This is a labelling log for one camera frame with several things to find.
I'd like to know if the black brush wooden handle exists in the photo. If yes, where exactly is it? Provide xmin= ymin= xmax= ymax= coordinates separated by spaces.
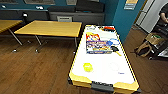
xmin=110 ymin=45 xmax=123 ymax=57

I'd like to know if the yellow framed wall poster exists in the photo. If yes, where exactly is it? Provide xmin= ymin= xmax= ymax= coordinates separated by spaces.
xmin=123 ymin=0 xmax=139 ymax=11

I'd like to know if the dark wall window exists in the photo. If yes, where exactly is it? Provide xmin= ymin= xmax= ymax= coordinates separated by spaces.
xmin=0 ymin=0 xmax=20 ymax=4
xmin=65 ymin=0 xmax=79 ymax=6
xmin=23 ymin=0 xmax=56 ymax=5

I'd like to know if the long yellow wooden desk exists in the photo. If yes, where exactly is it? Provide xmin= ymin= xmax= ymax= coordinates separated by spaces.
xmin=13 ymin=19 xmax=83 ymax=53
xmin=0 ymin=19 xmax=25 ymax=47

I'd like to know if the blue plastic bowl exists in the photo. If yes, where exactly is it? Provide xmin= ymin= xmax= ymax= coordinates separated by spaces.
xmin=107 ymin=37 xmax=121 ymax=46

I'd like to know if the black wheeled cart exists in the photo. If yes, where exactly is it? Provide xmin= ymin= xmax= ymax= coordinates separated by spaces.
xmin=148 ymin=28 xmax=168 ymax=62

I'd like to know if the white room door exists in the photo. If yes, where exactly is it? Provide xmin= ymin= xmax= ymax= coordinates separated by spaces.
xmin=135 ymin=0 xmax=165 ymax=34

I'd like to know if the white wall vent panel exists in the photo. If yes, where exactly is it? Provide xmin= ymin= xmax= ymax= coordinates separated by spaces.
xmin=56 ymin=15 xmax=73 ymax=23

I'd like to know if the yellow wooden gaming table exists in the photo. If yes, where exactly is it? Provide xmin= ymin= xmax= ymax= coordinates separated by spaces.
xmin=67 ymin=23 xmax=141 ymax=94

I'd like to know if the person in dark jacket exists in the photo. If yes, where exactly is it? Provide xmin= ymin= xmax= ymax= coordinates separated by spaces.
xmin=158 ymin=3 xmax=168 ymax=25

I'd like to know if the red ping pong paddle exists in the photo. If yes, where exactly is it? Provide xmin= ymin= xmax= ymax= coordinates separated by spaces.
xmin=103 ymin=25 xmax=116 ymax=32

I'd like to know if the brown strapped bag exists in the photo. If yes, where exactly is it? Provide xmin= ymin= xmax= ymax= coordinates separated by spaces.
xmin=134 ymin=41 xmax=153 ymax=58

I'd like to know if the brown cardboard box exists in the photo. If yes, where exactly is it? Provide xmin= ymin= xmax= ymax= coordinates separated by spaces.
xmin=144 ymin=33 xmax=165 ymax=47

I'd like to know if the small black desk chair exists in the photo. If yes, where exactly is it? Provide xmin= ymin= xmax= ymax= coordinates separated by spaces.
xmin=21 ymin=12 xmax=30 ymax=25

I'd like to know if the dark grey sofa bench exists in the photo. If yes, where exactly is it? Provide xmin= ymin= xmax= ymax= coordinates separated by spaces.
xmin=48 ymin=1 xmax=106 ymax=25

